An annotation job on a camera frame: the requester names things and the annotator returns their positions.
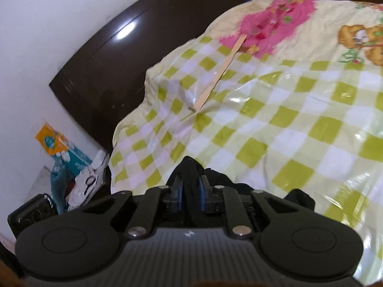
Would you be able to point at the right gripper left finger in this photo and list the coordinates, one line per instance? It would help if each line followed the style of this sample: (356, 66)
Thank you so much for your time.
(153, 202)

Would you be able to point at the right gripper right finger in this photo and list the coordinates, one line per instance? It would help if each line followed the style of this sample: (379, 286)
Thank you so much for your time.
(227, 201)

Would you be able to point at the black pants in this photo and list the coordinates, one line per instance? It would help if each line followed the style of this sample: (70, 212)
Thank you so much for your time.
(194, 184)

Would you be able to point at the white plastic bag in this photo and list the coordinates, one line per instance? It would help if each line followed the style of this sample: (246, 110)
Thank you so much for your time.
(88, 181)

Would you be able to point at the wooden back scratcher stick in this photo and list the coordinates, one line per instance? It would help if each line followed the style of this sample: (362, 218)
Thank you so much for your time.
(199, 103)

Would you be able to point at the black device on floor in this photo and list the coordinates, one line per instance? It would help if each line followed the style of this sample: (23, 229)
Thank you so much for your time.
(38, 208)

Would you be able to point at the orange blue tissue pack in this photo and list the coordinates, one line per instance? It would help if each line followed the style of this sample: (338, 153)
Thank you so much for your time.
(60, 148)

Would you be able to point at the dark wooden headboard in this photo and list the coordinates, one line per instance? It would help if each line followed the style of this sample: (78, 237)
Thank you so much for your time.
(104, 80)

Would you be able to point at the checkered floral bed sheet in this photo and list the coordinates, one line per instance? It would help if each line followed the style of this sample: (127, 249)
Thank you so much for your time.
(300, 106)

